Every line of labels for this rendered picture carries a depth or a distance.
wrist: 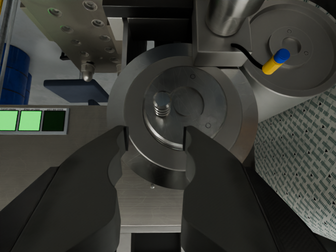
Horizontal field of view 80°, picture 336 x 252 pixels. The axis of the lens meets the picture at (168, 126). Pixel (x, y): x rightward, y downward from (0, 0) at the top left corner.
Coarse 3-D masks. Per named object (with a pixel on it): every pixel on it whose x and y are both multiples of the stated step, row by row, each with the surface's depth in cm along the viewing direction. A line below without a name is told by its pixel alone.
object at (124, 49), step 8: (128, 24) 22; (128, 32) 22; (128, 40) 22; (136, 40) 29; (144, 40) 42; (128, 48) 22; (136, 48) 29; (144, 48) 42; (128, 56) 22; (136, 56) 29
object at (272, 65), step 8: (240, 48) 17; (248, 56) 16; (272, 56) 14; (280, 56) 13; (288, 56) 13; (256, 64) 16; (264, 64) 15; (272, 64) 14; (280, 64) 14; (264, 72) 15; (272, 72) 15
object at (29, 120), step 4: (24, 112) 52; (28, 112) 52; (32, 112) 52; (36, 112) 52; (40, 112) 52; (20, 116) 52; (24, 116) 52; (28, 116) 52; (32, 116) 52; (36, 116) 52; (20, 120) 52; (24, 120) 52; (28, 120) 52; (32, 120) 52; (36, 120) 52; (20, 124) 52; (24, 124) 52; (28, 124) 52; (32, 124) 52; (36, 124) 52; (20, 128) 51; (24, 128) 51; (28, 128) 51; (32, 128) 51; (36, 128) 51
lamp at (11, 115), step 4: (0, 112) 52; (4, 112) 52; (8, 112) 52; (12, 112) 52; (16, 112) 52; (0, 116) 52; (4, 116) 52; (8, 116) 52; (12, 116) 52; (16, 116) 52; (0, 120) 52; (4, 120) 52; (8, 120) 52; (12, 120) 52; (0, 124) 51; (4, 124) 51; (8, 124) 51; (12, 124) 52; (0, 128) 51; (4, 128) 51; (8, 128) 51; (12, 128) 51
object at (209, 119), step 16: (160, 80) 18; (176, 80) 18; (192, 80) 18; (208, 80) 18; (144, 96) 18; (176, 96) 18; (192, 96) 18; (208, 96) 18; (224, 96) 18; (144, 112) 17; (176, 112) 18; (192, 112) 18; (208, 112) 18; (224, 112) 18; (160, 128) 17; (176, 128) 17; (208, 128) 17; (176, 144) 17
